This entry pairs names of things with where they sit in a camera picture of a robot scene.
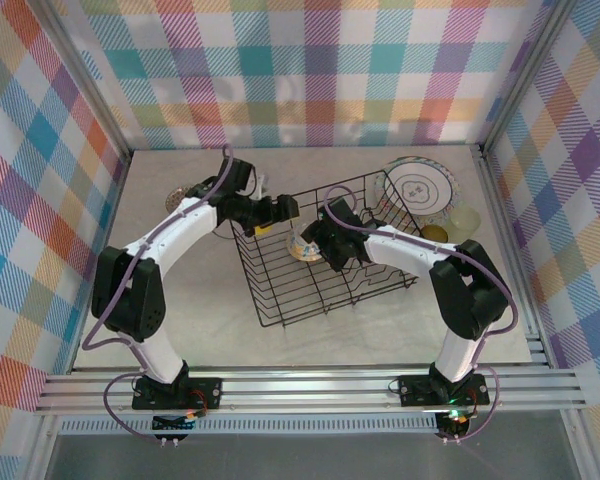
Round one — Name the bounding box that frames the blue and yellow patterned cup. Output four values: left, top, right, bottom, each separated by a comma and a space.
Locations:
285, 227, 324, 262

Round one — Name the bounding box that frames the black wire dish rack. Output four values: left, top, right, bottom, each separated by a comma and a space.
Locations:
228, 169, 422, 330

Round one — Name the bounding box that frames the patterned teacup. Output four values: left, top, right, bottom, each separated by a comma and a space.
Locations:
164, 185, 191, 212

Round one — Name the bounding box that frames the colourful patterned rim plate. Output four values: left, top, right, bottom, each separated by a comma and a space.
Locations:
379, 199, 461, 232

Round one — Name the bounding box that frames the small white plate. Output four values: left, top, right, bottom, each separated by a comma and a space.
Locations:
383, 163, 454, 215

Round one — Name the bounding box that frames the green striped rim plate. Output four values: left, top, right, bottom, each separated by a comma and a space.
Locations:
373, 155, 462, 221

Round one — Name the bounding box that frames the frosted green glass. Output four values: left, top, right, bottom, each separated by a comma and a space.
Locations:
442, 207, 481, 242

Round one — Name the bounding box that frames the small circuit board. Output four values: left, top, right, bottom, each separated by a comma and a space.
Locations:
152, 412, 199, 434
437, 408, 474, 437

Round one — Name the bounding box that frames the checkered colourful tablecloth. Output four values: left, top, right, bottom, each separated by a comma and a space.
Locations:
482, 0, 579, 154

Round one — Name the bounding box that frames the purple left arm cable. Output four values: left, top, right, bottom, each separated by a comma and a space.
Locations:
81, 143, 254, 443

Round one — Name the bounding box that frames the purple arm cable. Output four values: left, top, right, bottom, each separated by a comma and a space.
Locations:
81, 143, 254, 443
323, 183, 520, 445

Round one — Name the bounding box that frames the aluminium mounting rail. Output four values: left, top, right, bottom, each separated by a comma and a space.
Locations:
34, 367, 589, 416

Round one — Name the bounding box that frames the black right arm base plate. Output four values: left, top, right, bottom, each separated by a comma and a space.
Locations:
398, 374, 491, 407

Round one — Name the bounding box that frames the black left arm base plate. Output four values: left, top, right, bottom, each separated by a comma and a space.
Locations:
132, 377, 223, 411

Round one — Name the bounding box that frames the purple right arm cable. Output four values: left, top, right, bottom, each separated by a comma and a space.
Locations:
323, 183, 520, 445

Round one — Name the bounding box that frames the white slotted cable duct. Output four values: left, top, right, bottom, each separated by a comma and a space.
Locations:
59, 417, 441, 436

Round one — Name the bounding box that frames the aluminium frame post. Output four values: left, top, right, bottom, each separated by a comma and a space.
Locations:
37, 0, 134, 161

